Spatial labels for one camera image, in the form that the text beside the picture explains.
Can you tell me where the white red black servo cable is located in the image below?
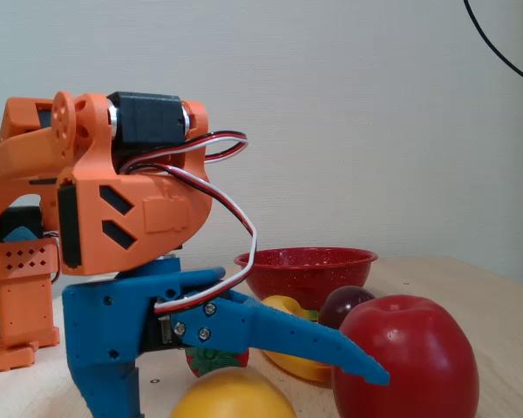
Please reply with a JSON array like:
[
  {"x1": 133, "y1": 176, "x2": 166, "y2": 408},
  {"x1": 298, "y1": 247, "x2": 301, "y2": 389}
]
[{"x1": 120, "y1": 130, "x2": 259, "y2": 315}]

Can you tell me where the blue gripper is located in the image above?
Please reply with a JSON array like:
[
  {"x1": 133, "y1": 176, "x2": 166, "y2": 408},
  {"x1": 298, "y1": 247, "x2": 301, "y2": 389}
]
[{"x1": 62, "y1": 266, "x2": 228, "y2": 418}]

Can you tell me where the orange robot base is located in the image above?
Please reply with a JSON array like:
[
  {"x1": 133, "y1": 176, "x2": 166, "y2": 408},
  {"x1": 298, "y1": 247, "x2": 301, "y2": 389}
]
[{"x1": 0, "y1": 237, "x2": 63, "y2": 376}]

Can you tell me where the yellow toy banana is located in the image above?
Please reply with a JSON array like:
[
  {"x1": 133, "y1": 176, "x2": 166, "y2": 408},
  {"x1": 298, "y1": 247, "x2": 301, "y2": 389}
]
[{"x1": 259, "y1": 294, "x2": 335, "y2": 385}]

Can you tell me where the thin black cable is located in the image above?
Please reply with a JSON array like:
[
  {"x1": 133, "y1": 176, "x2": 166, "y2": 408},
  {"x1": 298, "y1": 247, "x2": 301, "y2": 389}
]
[{"x1": 463, "y1": 0, "x2": 523, "y2": 88}]

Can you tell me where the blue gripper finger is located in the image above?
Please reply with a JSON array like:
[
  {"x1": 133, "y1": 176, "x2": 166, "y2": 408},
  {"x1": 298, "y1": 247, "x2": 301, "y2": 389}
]
[{"x1": 168, "y1": 289, "x2": 392, "y2": 388}]

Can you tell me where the red speckled bowl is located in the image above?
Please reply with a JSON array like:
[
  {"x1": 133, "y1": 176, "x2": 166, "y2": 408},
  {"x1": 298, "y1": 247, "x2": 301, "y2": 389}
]
[{"x1": 234, "y1": 246, "x2": 380, "y2": 313}]

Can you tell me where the red toy strawberry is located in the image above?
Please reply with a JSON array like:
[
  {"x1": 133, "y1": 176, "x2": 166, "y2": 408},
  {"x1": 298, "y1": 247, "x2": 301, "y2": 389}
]
[{"x1": 184, "y1": 346, "x2": 251, "y2": 379}]

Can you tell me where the purple toy plum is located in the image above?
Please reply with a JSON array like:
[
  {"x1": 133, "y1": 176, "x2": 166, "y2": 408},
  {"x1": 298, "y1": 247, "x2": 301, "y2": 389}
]
[{"x1": 317, "y1": 285, "x2": 378, "y2": 330}]

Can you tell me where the red toy apple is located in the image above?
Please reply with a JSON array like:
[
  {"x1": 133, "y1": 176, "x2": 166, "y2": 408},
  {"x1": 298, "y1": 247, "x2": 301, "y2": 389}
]
[{"x1": 330, "y1": 294, "x2": 481, "y2": 418}]

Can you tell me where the yellow orange toy peach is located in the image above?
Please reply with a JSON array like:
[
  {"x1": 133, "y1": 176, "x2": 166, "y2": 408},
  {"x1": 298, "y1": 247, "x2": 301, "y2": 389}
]
[{"x1": 168, "y1": 367, "x2": 298, "y2": 418}]

